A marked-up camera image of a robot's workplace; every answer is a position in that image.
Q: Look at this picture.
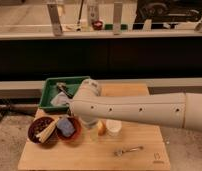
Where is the blue sponge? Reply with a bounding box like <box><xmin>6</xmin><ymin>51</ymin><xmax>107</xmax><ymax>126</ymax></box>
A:
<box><xmin>57</xmin><ymin>118</ymin><xmax>75</xmax><ymax>137</ymax></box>

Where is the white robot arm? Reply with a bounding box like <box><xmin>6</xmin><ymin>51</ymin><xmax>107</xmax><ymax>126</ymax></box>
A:
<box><xmin>70</xmin><ymin>79</ymin><xmax>202</xmax><ymax>132</ymax></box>

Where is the white paper cup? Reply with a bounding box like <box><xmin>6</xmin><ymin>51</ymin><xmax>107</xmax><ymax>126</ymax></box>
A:
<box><xmin>106</xmin><ymin>120</ymin><xmax>122</xmax><ymax>136</ymax></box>

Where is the small orange fruit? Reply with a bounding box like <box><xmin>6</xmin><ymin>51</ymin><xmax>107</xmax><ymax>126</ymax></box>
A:
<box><xmin>97</xmin><ymin>121</ymin><xmax>106</xmax><ymax>136</ymax></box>

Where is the silver metal fork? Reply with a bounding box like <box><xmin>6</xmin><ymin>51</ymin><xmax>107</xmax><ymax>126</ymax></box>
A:
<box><xmin>114</xmin><ymin>146</ymin><xmax>144</xmax><ymax>157</ymax></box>

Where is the grey blue cloth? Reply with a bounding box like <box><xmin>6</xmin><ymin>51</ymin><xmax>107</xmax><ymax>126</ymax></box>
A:
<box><xmin>50</xmin><ymin>92</ymin><xmax>71</xmax><ymax>106</ymax></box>

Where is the green cloth in tray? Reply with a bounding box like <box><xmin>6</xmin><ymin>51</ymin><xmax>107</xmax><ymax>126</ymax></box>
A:
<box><xmin>66</xmin><ymin>84</ymin><xmax>80</xmax><ymax>96</ymax></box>

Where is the pale corn husk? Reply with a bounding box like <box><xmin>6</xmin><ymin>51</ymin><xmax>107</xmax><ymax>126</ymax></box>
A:
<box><xmin>36</xmin><ymin>121</ymin><xmax>56</xmax><ymax>143</ymax></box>

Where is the green plastic tray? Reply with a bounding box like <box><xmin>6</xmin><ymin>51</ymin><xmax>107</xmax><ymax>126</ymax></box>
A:
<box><xmin>39</xmin><ymin>76</ymin><xmax>88</xmax><ymax>112</ymax></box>

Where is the dark brown bowl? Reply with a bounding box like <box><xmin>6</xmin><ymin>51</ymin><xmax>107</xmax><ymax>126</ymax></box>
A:
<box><xmin>28</xmin><ymin>117</ymin><xmax>55</xmax><ymax>144</ymax></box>

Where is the metal tool in tray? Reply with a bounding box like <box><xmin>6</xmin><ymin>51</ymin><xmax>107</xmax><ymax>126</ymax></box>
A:
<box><xmin>56</xmin><ymin>82</ymin><xmax>73</xmax><ymax>98</ymax></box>

